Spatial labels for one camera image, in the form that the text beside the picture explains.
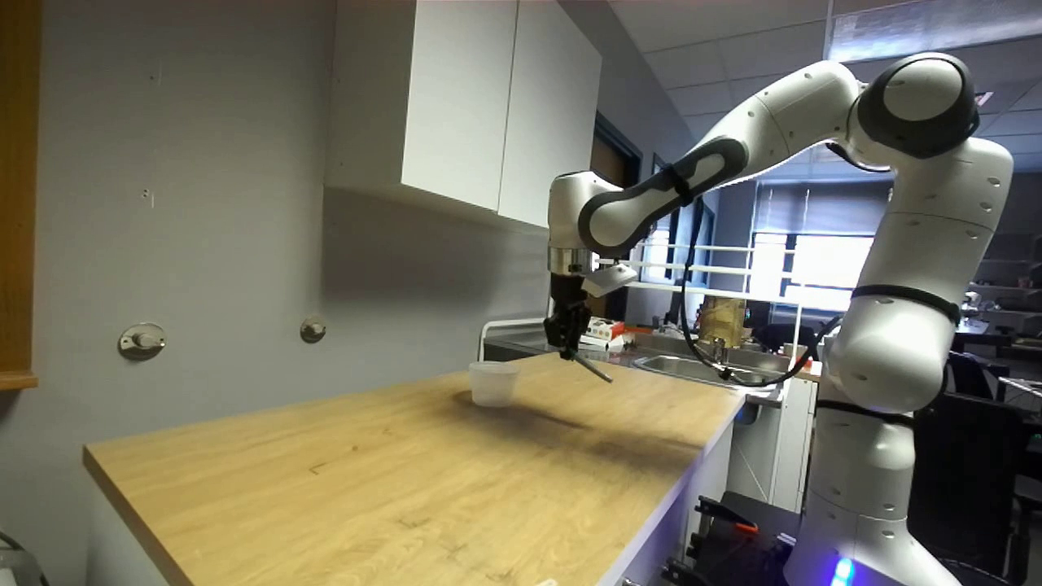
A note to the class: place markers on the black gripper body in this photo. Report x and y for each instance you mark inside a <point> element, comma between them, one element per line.
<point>563,295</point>

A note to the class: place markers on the green Sharpie marker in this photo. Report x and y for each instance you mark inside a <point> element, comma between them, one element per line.
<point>591,370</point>

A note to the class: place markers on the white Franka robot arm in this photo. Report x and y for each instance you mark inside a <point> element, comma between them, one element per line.
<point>924,248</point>

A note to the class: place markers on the tan crumpled bag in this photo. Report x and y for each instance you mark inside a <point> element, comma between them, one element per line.
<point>725,321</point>

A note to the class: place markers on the white base cabinet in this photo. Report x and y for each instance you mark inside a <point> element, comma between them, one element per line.
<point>777,439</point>

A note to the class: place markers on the bright window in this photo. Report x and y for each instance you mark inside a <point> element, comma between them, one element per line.
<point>826,263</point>

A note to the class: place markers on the black device with red light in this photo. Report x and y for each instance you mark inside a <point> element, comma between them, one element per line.
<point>731,542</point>

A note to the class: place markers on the orange wooden panel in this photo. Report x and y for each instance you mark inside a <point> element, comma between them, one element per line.
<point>14,197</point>

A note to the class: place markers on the grey round object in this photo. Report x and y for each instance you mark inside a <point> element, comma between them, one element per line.
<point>14,561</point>

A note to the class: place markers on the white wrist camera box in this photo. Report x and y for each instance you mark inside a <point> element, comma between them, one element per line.
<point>609,276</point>

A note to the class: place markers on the white wall cabinet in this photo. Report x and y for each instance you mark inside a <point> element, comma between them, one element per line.
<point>468,101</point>

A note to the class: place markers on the round metal wall fitting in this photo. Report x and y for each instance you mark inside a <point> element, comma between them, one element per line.
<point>312,330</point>
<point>140,344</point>

